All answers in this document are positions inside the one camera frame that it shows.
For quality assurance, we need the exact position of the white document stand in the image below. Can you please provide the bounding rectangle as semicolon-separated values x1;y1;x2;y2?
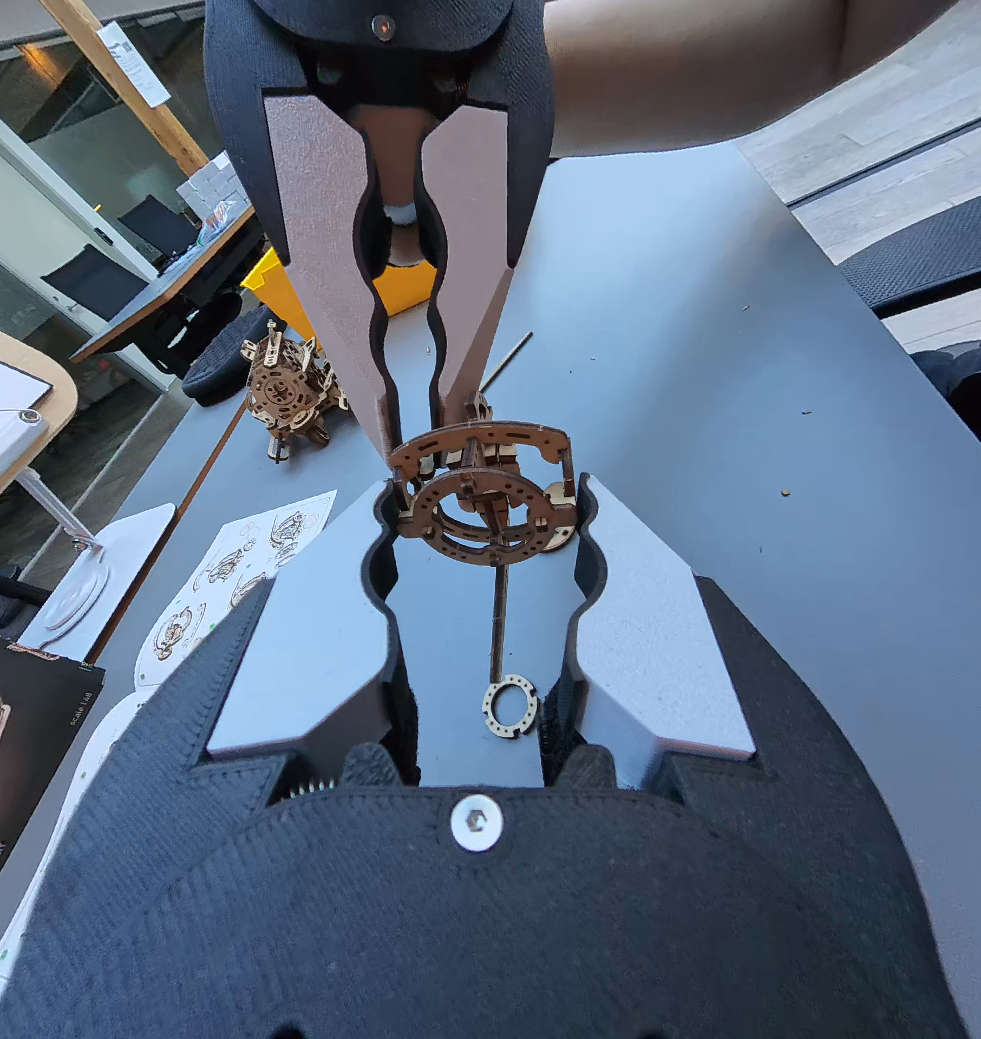
0;315;179;665

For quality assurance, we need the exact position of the wooden post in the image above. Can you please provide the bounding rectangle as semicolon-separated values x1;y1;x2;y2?
40;0;209;175

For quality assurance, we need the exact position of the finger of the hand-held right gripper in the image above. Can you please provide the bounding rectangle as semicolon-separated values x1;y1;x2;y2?
420;106;516;430
261;91;404;462

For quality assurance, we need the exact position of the black model kit box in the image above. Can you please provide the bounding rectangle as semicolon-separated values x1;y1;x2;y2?
0;632;106;926

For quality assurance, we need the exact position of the wooden submarine model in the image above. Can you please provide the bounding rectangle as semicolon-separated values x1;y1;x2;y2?
241;320;351;465

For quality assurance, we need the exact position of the paper notice on post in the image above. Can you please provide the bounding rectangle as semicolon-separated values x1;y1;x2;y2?
98;22;172;107

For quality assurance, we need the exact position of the black office chair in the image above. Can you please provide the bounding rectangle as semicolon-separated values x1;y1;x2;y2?
119;195;201;257
41;244;149;321

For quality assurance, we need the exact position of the black mesh chair armrest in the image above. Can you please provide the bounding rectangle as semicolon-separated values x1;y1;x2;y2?
180;292;256;409

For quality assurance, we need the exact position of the person's right forearm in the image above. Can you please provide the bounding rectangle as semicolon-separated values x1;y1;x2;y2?
543;0;966;160

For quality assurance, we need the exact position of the dark desk with wood edge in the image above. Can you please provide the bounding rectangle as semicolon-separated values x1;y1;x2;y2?
70;207;264;366

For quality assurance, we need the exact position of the stack of yellow plastic bins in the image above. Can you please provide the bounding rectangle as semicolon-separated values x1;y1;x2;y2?
241;244;439;342

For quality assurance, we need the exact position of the thin wooden stick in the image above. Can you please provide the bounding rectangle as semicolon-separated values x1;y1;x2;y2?
481;330;534;391

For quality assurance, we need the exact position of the stack of white boxes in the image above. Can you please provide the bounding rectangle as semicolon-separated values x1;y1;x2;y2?
176;158;252;214

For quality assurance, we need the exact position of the white instruction booklet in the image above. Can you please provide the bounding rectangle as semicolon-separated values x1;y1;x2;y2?
0;487;339;1011

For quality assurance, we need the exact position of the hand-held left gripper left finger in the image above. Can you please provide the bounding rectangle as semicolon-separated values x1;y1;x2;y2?
205;479;408;760

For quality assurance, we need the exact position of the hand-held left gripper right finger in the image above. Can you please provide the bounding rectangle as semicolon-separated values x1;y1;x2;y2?
566;473;760;790

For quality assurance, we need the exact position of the wooden ring model assembly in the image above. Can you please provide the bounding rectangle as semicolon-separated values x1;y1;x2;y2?
389;392;581;569

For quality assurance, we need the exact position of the person's black chair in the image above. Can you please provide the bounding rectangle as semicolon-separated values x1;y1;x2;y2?
838;185;981;319

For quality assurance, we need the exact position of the wooden axle rod with ring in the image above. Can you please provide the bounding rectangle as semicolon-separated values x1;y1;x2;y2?
481;562;539;741

